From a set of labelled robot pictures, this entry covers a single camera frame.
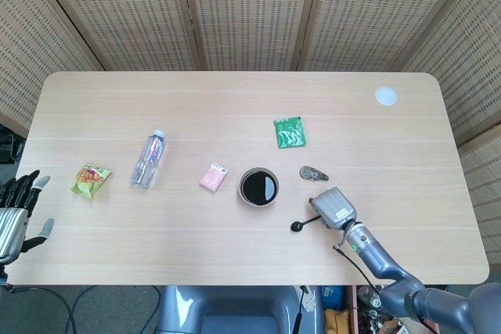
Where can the clear plastic water bottle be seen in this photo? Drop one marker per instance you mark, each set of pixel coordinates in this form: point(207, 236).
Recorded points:
point(148, 158)

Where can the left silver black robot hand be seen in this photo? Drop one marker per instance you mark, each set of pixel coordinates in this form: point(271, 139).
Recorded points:
point(11, 224)

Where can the grey robot torso base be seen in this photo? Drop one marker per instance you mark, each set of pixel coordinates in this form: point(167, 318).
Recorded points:
point(238, 310)

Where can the grey correction tape dispenser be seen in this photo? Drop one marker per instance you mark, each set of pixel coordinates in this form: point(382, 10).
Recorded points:
point(313, 173)

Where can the pink tissue pack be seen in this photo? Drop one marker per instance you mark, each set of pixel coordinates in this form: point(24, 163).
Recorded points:
point(213, 178)

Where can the black plastic spoon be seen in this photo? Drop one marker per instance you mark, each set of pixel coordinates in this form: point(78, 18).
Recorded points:
point(299, 226)

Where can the woven bamboo folding screen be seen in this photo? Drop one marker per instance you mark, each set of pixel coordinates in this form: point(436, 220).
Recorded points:
point(250, 13)

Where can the blue box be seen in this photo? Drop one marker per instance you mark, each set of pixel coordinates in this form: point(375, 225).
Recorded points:
point(332, 297)

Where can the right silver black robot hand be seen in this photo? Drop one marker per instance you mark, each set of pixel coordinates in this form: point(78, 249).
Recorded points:
point(334, 205)

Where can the green foil sachet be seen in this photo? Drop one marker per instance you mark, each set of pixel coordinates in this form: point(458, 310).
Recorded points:
point(290, 133)

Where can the green snack bag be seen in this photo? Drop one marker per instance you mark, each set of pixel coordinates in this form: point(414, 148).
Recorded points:
point(91, 181)

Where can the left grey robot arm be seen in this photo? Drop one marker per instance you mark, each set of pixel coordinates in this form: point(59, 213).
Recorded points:
point(3, 277)

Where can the white bowl of dark liquid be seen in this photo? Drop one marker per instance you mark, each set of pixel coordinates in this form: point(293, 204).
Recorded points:
point(258, 187)

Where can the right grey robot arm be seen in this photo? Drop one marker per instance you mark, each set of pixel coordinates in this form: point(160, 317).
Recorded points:
point(391, 271)

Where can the yellow cloth bag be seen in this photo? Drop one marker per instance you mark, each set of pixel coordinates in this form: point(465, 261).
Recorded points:
point(337, 322)

